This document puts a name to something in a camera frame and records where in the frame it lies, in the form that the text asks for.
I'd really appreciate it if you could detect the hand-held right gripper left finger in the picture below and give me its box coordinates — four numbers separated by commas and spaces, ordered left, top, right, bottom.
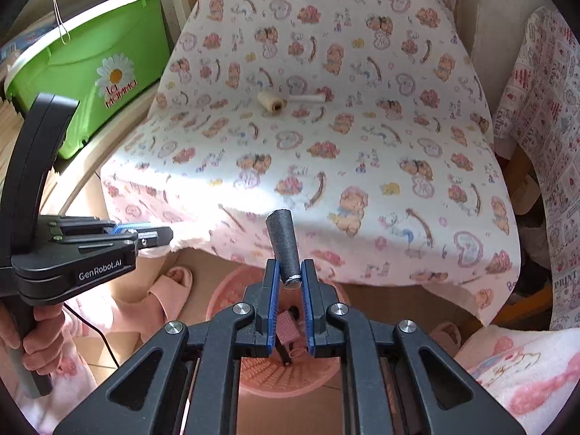
52, 258, 282, 435

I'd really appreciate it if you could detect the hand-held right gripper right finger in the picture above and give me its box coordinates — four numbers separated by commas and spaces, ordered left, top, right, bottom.
300, 258, 529, 435

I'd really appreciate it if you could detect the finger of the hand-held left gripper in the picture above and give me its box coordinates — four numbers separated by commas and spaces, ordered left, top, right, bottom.
109, 222, 174, 250

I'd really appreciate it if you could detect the pink checked box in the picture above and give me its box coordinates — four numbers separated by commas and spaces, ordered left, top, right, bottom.
276, 310, 301, 343

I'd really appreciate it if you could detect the pink plastic basket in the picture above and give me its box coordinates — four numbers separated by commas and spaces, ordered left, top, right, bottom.
206, 265, 352, 397

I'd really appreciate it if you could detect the dark grey cone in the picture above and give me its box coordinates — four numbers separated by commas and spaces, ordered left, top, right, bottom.
265, 208, 303, 290

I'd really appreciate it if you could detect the person's left hand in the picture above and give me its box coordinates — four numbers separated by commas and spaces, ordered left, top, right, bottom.
0, 301, 66, 379

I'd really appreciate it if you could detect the pink slipper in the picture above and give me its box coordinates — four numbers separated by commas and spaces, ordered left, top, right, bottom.
428, 321, 463, 359
149, 266, 193, 322

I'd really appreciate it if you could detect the light wooden furniture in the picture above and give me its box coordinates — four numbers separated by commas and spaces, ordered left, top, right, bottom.
38, 113, 155, 218

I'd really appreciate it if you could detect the person's left pajama leg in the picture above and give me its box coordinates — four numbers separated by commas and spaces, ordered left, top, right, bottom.
18, 308, 119, 435

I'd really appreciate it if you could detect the person's pajama leg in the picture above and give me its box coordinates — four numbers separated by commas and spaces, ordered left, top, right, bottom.
453, 326, 580, 435
18, 308, 119, 435

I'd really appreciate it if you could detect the cream thread spool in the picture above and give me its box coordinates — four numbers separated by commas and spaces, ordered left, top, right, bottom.
256, 91, 288, 114

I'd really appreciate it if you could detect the bear print table cloth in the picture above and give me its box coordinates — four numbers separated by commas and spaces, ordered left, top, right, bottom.
100, 0, 522, 327

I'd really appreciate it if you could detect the green plastic tub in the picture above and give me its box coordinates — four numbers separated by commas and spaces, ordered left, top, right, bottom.
4, 0, 172, 160

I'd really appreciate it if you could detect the person's right pajama leg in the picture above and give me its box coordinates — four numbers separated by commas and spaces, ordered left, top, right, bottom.
453, 326, 580, 435

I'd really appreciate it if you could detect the pink printed chair cover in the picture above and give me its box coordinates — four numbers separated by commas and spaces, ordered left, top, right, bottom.
492, 7, 580, 331

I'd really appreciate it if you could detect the white cushion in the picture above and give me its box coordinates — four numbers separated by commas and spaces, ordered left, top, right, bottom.
446, 0, 560, 100

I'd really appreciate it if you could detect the black cable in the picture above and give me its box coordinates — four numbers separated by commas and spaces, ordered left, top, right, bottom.
61, 303, 123, 368

